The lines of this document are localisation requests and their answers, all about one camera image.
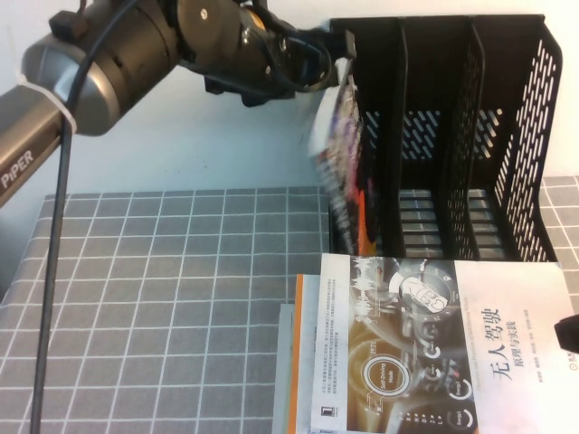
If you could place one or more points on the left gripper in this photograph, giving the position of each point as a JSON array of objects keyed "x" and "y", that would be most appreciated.
[{"x": 280, "y": 54}]

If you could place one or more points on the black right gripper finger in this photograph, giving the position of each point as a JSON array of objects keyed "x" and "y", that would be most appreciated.
[{"x": 569, "y": 332}]

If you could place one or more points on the dark mobile robot book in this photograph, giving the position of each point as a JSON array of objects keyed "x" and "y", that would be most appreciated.
[{"x": 344, "y": 149}]

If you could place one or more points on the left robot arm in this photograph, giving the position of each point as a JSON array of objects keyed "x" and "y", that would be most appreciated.
[{"x": 126, "y": 59}]

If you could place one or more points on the black plastic book stand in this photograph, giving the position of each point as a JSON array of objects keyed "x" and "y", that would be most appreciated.
[{"x": 457, "y": 81}]

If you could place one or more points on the white self-driving book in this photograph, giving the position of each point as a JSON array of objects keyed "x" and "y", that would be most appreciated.
[{"x": 434, "y": 343}]

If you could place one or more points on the orange-edged white book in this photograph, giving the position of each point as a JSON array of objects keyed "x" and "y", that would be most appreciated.
[{"x": 305, "y": 343}]

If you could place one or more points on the pale grey book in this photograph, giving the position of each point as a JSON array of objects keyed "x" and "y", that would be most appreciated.
[{"x": 284, "y": 370}]

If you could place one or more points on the grey checked tablecloth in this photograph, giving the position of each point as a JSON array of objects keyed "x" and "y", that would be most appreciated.
[{"x": 149, "y": 307}]

